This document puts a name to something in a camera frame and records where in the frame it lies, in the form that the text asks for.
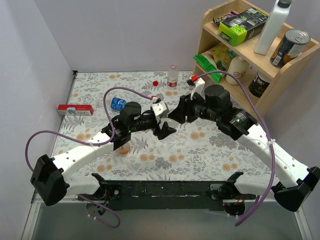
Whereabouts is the white tall bottle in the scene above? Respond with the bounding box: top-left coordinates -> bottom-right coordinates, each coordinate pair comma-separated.
254,0 -> 292,55

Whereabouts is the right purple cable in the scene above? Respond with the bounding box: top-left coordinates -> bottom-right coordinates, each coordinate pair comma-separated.
197,70 -> 277,227

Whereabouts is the cream round bottle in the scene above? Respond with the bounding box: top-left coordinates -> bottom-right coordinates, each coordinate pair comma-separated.
227,56 -> 250,82

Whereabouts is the wooden shelf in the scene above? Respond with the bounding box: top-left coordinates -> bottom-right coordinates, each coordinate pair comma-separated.
197,0 -> 320,117

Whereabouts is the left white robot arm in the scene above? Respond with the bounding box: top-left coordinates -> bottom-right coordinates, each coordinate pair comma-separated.
30,98 -> 176,206

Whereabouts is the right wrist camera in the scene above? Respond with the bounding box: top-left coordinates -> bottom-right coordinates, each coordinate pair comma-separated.
186,75 -> 205,100

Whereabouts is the red label water bottle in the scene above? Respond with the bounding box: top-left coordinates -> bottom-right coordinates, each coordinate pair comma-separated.
167,64 -> 179,88

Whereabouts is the green chip bag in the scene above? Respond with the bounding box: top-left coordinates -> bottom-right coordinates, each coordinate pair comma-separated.
193,42 -> 238,72

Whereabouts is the snack packet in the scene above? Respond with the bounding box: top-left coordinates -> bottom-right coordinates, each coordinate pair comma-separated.
213,11 -> 237,26

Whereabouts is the purple cable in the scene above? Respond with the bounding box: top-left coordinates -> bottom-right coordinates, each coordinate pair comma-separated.
197,70 -> 277,227
24,86 -> 153,229

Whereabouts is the blue label water bottle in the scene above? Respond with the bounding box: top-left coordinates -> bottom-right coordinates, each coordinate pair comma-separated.
96,96 -> 127,111

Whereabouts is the orange juice bottle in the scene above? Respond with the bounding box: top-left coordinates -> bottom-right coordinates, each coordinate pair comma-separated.
117,142 -> 131,155

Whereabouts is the green black box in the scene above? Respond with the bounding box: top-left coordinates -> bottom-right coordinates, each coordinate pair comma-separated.
218,7 -> 268,47

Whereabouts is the silver jar lid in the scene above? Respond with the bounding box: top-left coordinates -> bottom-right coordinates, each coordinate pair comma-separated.
159,117 -> 180,129

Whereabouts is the tin can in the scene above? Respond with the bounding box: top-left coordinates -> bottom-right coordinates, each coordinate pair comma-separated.
270,28 -> 311,68

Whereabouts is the black jar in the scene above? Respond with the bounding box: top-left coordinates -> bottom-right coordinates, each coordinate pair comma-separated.
248,71 -> 271,98

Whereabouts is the red toothpaste box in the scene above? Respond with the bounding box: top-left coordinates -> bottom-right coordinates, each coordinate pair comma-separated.
57,104 -> 94,116

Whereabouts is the black base frame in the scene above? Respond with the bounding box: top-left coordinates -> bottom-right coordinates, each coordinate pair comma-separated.
78,173 -> 256,215

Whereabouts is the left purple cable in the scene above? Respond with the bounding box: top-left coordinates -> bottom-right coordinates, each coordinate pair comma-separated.
24,86 -> 153,229

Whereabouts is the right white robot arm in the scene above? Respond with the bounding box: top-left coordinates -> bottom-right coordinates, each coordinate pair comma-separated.
169,85 -> 320,212

